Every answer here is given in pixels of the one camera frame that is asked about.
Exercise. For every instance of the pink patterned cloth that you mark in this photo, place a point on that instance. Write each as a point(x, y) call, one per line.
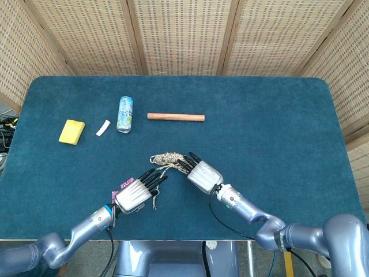
point(127, 181)

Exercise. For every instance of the brown wooden rod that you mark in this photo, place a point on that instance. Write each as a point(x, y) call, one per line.
point(176, 117)

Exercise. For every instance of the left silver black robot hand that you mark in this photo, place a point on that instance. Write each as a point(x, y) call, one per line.
point(132, 196)

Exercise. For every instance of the blue printed drink can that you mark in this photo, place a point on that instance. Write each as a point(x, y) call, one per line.
point(125, 114)

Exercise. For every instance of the metal table leg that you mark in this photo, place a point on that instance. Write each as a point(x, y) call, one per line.
point(250, 256)

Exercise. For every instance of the blue carpet table mat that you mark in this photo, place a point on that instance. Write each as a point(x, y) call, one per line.
point(259, 144)

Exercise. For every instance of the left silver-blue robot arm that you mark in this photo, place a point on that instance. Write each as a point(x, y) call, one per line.
point(83, 228)

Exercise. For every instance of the silver-blue robot torso base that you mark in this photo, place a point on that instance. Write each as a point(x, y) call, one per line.
point(173, 259)

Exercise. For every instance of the woven bamboo screen panel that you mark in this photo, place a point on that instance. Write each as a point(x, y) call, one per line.
point(276, 37)
point(360, 167)
point(92, 37)
point(346, 72)
point(181, 37)
point(26, 57)

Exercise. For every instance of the small white curved piece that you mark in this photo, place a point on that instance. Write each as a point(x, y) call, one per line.
point(102, 128)

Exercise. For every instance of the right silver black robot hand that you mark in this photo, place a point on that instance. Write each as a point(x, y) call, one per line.
point(203, 174)

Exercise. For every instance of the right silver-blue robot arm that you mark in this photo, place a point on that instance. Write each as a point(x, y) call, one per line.
point(302, 233)

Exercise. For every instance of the yellow sponge block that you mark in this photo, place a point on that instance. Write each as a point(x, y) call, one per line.
point(72, 131)

